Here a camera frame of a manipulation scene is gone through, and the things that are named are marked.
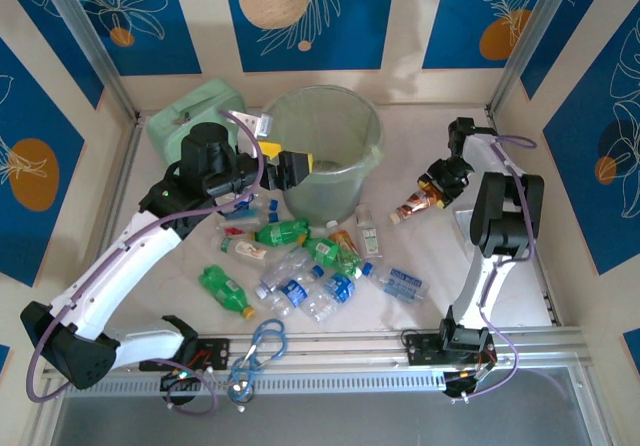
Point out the brown bottle with white cap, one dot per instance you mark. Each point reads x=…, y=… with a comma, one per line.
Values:
x=415, y=203

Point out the green bottle with yellow cap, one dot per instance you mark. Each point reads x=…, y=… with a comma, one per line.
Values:
x=225, y=288
x=280, y=231

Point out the clear sanitizer bottle green label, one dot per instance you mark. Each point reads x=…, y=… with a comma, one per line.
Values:
x=370, y=238

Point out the crushed green plastic bottle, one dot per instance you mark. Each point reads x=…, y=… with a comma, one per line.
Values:
x=327, y=253

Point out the small bottle orange white label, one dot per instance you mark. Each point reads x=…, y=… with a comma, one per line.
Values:
x=245, y=249

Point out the soda water bottle blue cap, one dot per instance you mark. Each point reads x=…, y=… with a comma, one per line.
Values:
x=400, y=281

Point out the blue label water bottle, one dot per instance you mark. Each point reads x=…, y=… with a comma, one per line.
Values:
x=297, y=291
x=337, y=291

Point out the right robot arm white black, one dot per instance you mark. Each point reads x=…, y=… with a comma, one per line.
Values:
x=480, y=286

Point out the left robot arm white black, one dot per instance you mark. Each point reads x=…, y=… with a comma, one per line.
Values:
x=125, y=256

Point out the translucent green plastic bin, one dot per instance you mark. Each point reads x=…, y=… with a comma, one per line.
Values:
x=345, y=131

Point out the flat silver metal plate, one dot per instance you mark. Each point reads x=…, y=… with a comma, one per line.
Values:
x=465, y=231

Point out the pale green zipper pouch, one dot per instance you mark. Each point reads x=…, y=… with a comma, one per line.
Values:
x=200, y=106

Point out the clear unlabelled bottle white cap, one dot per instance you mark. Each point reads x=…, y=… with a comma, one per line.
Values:
x=280, y=271

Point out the blue stethoscope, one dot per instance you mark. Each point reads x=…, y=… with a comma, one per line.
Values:
x=241, y=390

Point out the grey metal panel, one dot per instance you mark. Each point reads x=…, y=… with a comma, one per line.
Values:
x=325, y=423

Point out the aluminium frame post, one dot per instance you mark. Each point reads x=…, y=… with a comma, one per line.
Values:
x=535, y=31
x=86, y=31

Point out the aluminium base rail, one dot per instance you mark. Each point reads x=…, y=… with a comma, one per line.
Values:
x=350, y=343

